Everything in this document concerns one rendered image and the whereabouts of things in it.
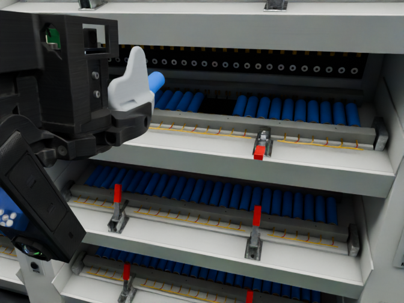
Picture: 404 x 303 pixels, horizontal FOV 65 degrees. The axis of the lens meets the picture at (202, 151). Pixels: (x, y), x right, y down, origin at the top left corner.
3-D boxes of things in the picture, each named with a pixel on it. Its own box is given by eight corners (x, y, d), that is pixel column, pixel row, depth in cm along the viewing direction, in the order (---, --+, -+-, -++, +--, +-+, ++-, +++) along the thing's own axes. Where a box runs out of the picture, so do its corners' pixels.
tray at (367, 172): (386, 198, 45) (409, 146, 39) (31, 151, 60) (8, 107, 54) (368, 120, 60) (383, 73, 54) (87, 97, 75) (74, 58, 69)
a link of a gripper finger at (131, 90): (176, 45, 29) (120, 48, 21) (175, 109, 32) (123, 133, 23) (146, 44, 30) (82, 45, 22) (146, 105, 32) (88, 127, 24)
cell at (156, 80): (147, 80, 37) (121, 104, 32) (153, 68, 36) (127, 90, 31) (161, 89, 37) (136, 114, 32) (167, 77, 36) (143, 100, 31)
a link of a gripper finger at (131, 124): (167, 103, 26) (101, 130, 18) (166, 121, 27) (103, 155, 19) (118, 97, 28) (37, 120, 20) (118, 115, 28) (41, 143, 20)
